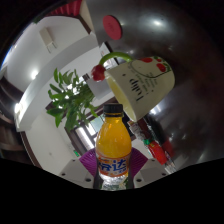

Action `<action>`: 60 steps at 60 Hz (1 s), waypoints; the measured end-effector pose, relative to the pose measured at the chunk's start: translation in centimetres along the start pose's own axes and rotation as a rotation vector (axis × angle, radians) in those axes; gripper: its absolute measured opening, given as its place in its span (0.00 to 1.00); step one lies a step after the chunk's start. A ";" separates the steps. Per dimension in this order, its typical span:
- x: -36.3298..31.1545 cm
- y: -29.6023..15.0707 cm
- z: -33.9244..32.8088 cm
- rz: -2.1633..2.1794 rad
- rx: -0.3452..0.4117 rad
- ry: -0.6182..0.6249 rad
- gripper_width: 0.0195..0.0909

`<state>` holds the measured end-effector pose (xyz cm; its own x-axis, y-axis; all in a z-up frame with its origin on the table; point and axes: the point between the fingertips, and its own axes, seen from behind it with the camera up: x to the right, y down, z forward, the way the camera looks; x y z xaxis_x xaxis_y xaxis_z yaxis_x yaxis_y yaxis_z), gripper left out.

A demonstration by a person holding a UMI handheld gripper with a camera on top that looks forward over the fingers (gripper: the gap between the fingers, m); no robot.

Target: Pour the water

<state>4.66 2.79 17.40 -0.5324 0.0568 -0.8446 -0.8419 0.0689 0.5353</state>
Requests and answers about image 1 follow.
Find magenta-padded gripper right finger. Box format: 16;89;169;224
128;147;169;189

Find red carpeted stairs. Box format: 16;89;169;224
46;0;84;18

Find glowing wall lamp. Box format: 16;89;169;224
29;69;40;81

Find orange soda plastic bottle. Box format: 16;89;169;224
94;102;133;192

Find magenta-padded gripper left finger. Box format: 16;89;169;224
59;148;99;190

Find pillar-mounted emergency light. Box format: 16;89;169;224
13;101;23;116

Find flat round red coaster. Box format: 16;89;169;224
102;14;123;41

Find leafy plant in white pot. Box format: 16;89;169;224
46;68;116;133

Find white wall-mounted unit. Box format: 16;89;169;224
38;26;58;54

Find dark-framed window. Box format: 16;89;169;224
64;114;103;156

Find cream mug with green handle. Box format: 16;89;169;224
91;51;176;123

